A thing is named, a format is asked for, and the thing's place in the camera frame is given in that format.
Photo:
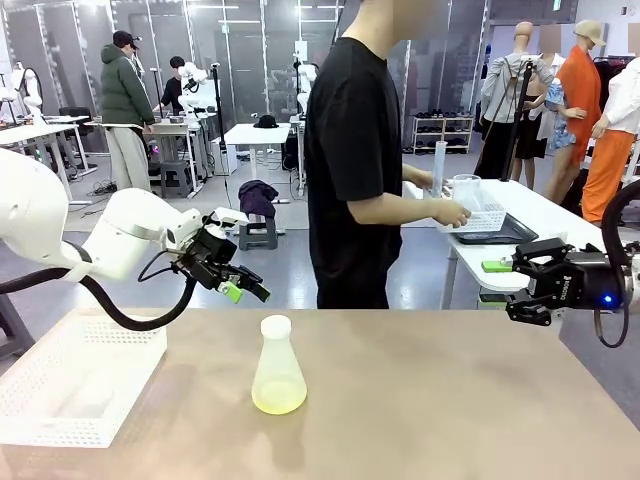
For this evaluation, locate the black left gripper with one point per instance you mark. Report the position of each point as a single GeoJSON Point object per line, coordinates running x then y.
{"type": "Point", "coordinates": [205, 255]}

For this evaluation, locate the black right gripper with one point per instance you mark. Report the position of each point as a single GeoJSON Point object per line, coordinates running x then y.
{"type": "Point", "coordinates": [580, 282]}

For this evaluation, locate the white round flask cap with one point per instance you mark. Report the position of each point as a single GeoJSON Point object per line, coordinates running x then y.
{"type": "Point", "coordinates": [275, 325]}

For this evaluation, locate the white perforated plastic basket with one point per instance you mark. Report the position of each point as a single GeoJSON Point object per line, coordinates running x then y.
{"type": "Point", "coordinates": [480, 220]}
{"type": "Point", "coordinates": [75, 380]}

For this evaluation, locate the translucent plastic Erlenmeyer flask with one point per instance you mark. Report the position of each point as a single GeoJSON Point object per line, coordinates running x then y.
{"type": "Point", "coordinates": [279, 380]}

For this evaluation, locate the clear plastic measuring beaker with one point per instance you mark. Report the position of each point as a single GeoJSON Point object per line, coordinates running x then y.
{"type": "Point", "coordinates": [470, 192]}

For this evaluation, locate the clear graduated cylinder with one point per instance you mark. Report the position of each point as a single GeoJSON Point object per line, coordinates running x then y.
{"type": "Point", "coordinates": [440, 165]}

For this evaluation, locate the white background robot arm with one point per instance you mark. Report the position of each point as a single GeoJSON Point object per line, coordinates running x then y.
{"type": "Point", "coordinates": [192, 82]}
{"type": "Point", "coordinates": [30, 90]}
{"type": "Point", "coordinates": [305, 85]}

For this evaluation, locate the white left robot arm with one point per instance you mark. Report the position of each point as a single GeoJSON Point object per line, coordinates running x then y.
{"type": "Point", "coordinates": [125, 230]}

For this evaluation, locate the person's left forearm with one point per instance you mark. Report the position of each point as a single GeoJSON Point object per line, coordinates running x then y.
{"type": "Point", "coordinates": [412, 177]}

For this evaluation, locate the person's right forearm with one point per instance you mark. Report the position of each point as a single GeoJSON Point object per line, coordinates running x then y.
{"type": "Point", "coordinates": [395, 212]}

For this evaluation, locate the person's right hand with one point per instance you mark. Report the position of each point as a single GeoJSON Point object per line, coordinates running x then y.
{"type": "Point", "coordinates": [452, 215]}

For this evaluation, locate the person's left hand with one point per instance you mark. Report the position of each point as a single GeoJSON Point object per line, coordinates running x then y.
{"type": "Point", "coordinates": [435, 185]}

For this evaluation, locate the black plastic tray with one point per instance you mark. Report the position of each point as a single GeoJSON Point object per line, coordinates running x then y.
{"type": "Point", "coordinates": [515, 232]}

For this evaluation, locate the white side table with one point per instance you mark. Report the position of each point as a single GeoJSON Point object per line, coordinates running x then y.
{"type": "Point", "coordinates": [550, 205]}

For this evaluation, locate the dark purple jacket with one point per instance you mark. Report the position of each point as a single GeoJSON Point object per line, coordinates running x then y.
{"type": "Point", "coordinates": [257, 196]}

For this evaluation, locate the dark gray step stool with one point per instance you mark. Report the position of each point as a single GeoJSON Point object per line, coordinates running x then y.
{"type": "Point", "coordinates": [176, 177]}

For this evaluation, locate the white standing desk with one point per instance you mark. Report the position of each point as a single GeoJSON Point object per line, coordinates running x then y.
{"type": "Point", "coordinates": [257, 135]}

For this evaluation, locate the mannequin in orange trousers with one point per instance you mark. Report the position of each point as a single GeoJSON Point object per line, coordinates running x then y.
{"type": "Point", "coordinates": [612, 160]}

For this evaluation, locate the black hat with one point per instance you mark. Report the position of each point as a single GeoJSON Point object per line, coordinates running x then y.
{"type": "Point", "coordinates": [265, 122]}

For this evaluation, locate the shoe rack with shoes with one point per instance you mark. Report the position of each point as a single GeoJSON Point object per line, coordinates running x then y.
{"type": "Point", "coordinates": [442, 135]}

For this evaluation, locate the person in black t-shirt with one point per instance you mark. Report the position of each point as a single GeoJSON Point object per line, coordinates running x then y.
{"type": "Point", "coordinates": [350, 150]}

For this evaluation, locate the mannequin with blue patterned cloth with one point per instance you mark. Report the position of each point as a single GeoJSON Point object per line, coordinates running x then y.
{"type": "Point", "coordinates": [557, 115]}

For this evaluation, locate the mannequin in gray shirt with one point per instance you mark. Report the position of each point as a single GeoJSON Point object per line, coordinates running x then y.
{"type": "Point", "coordinates": [505, 90]}

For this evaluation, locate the mannequin in orange robe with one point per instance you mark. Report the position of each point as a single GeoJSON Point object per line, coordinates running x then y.
{"type": "Point", "coordinates": [580, 100]}

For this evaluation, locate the seated person in black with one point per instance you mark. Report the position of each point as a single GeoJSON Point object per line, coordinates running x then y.
{"type": "Point", "coordinates": [172, 92]}

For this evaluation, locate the person in green jacket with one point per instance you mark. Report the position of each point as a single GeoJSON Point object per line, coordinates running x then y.
{"type": "Point", "coordinates": [125, 100]}

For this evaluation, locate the long white desk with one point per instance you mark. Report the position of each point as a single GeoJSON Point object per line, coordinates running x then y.
{"type": "Point", "coordinates": [35, 135]}

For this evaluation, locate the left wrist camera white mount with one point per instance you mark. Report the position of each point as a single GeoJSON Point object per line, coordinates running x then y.
{"type": "Point", "coordinates": [227, 220]}

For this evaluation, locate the black camera tripod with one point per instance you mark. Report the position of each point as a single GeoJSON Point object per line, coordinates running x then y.
{"type": "Point", "coordinates": [520, 100]}

